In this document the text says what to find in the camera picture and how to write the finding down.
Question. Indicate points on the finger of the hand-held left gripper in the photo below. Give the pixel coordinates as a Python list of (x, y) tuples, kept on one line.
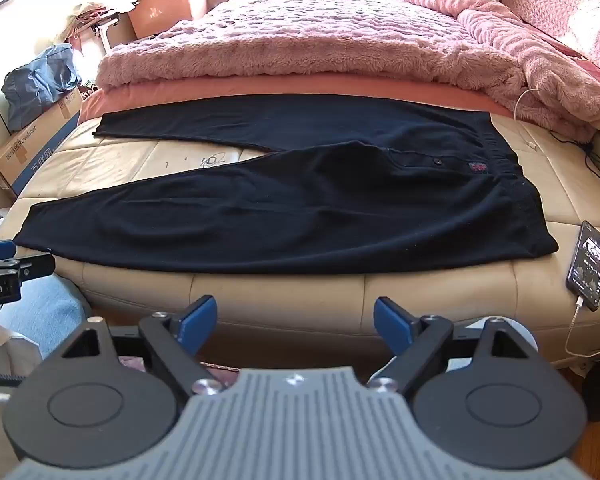
[(32, 265)]

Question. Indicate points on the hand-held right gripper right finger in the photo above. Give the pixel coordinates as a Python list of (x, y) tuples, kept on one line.
[(390, 322)]

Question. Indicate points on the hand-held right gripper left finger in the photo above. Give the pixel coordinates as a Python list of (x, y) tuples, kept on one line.
[(201, 321)]

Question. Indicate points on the black pants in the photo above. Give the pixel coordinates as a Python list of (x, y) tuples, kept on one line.
[(280, 210)]

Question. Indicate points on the person's blue jeans leg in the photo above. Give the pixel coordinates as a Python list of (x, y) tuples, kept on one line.
[(40, 310)]

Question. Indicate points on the white cloth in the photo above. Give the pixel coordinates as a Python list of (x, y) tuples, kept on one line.
[(5, 350)]

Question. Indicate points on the long cardboard box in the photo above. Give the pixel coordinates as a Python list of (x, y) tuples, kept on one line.
[(35, 145)]

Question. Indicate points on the blue bag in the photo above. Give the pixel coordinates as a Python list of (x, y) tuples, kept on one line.
[(40, 82)]

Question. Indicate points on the black smartphone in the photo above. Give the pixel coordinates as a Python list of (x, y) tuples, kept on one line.
[(587, 265)]

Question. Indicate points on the salmon bed sheet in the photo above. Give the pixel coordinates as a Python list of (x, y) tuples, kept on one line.
[(205, 92)]

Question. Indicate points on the white clothes pile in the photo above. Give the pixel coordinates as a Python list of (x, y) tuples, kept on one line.
[(97, 2)]

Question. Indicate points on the brown plastic tub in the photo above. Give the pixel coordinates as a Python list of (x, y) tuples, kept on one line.
[(165, 12)]

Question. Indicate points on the pink fluffy blanket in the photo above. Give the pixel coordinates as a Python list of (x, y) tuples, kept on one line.
[(305, 45)]

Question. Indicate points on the pink quilted pillow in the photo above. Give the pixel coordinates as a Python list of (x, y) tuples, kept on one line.
[(555, 15)]

